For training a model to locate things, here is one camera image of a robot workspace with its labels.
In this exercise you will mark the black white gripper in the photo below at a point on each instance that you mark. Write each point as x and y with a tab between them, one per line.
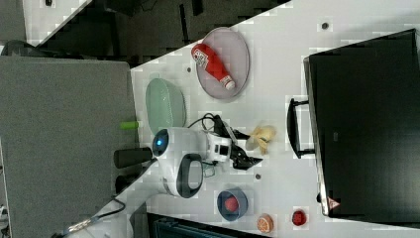
221	148

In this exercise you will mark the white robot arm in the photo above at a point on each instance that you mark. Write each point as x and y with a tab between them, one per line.
177	157

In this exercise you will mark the green mug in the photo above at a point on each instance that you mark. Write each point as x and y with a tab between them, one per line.
209	169

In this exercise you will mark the silver black toaster oven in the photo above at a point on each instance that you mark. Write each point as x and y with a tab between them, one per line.
364	107

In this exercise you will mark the grey round plate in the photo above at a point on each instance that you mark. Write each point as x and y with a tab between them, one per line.
233	52

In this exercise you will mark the red ketchup bottle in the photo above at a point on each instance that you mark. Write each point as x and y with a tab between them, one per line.
208	59

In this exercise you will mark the yellow plush peeled banana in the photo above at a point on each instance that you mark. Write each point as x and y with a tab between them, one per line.
260	138

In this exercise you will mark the red toy strawberry in bowl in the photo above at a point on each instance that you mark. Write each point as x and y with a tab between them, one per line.
231	204

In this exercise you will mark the green plastic colander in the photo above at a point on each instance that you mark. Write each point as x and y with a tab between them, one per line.
165	105

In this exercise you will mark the red toy strawberry on table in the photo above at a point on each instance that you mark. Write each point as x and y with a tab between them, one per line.
299	217

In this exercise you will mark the orange slice toy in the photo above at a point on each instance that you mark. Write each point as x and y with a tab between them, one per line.
265	223

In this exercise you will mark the blue bowl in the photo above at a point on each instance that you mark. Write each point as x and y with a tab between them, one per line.
242	200

